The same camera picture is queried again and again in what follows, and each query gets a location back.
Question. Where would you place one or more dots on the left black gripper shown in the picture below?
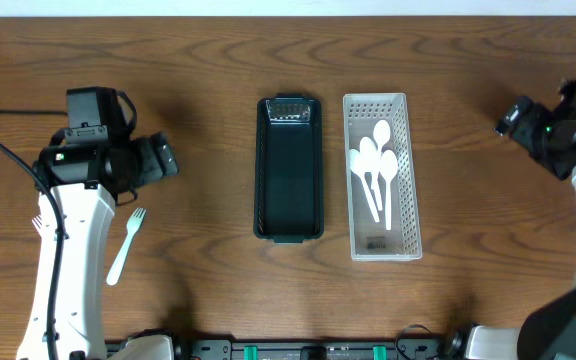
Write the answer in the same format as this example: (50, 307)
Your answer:
(165, 158)

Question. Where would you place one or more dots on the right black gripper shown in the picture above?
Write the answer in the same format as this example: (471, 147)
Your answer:
(527, 135)

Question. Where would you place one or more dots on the white plastic fork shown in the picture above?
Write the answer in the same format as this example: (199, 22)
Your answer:
(37, 223)
(133, 225)

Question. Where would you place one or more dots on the white plastic spoon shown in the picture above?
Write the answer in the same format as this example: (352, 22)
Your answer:
(357, 166)
(388, 170)
(381, 134)
(368, 152)

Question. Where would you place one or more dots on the clear perforated plastic basket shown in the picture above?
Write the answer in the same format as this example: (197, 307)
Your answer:
(370, 241)

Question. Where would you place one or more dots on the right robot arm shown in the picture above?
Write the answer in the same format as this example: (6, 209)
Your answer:
(549, 332)

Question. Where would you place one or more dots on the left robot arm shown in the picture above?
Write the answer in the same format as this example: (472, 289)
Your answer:
(82, 172)

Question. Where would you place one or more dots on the black plastic basket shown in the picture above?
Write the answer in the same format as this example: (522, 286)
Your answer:
(289, 194)

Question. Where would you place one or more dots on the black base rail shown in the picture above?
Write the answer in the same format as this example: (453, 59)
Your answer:
(414, 342)

